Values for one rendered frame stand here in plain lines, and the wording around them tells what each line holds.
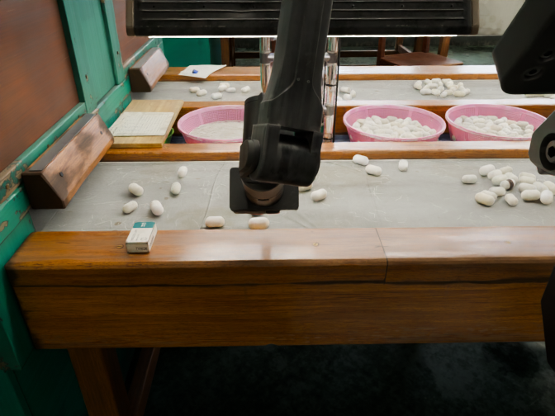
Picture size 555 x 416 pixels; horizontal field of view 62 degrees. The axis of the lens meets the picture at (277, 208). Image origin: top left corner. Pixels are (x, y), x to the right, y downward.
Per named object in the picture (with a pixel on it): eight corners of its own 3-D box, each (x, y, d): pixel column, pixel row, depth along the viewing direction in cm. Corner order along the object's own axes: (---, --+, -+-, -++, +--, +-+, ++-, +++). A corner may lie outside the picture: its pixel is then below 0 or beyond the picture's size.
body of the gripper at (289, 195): (230, 170, 70) (225, 156, 63) (297, 169, 70) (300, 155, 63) (230, 212, 69) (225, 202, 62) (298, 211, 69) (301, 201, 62)
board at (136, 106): (162, 148, 108) (161, 143, 108) (97, 148, 108) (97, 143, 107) (183, 103, 137) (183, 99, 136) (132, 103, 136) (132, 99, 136)
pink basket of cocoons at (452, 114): (563, 172, 117) (576, 137, 112) (458, 173, 117) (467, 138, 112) (514, 133, 140) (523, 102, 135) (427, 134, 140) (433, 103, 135)
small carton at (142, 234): (149, 252, 73) (148, 242, 72) (127, 252, 73) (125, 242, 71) (157, 231, 78) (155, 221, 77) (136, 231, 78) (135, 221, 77)
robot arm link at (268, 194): (237, 188, 56) (284, 190, 56) (240, 134, 58) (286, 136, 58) (241, 200, 63) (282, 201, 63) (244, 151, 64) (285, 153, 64)
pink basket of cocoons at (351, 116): (461, 163, 122) (468, 130, 117) (374, 181, 113) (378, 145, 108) (400, 130, 143) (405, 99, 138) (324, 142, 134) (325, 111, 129)
